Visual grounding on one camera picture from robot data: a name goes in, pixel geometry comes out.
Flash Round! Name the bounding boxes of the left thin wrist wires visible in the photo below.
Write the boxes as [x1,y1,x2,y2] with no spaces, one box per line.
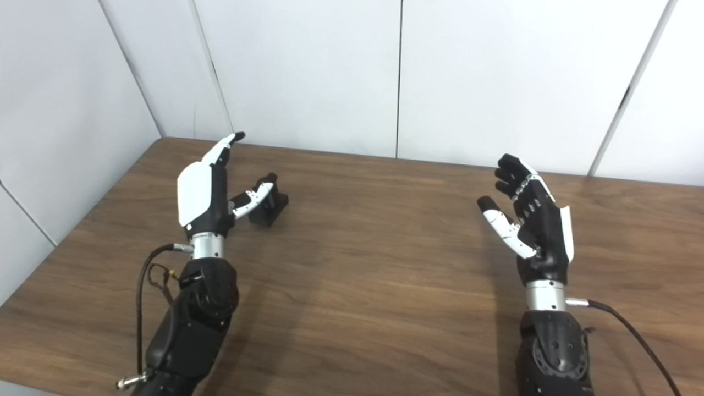
[147,263,180,303]

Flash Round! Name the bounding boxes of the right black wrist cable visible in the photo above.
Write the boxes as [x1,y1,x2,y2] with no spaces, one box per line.
[566,297,683,396]

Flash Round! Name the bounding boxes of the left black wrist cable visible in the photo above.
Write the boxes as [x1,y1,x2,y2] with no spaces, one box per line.
[115,243,194,390]

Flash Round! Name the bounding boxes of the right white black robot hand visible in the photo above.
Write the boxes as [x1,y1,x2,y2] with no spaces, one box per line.
[477,153,575,287]

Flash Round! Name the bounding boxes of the black peg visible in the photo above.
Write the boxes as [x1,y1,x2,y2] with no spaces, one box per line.
[249,173,290,227]

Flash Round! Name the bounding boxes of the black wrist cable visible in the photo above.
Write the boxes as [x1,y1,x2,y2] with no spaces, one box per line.
[566,297,683,396]
[115,243,194,390]

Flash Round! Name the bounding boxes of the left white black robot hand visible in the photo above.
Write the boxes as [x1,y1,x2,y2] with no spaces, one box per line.
[177,132,276,240]

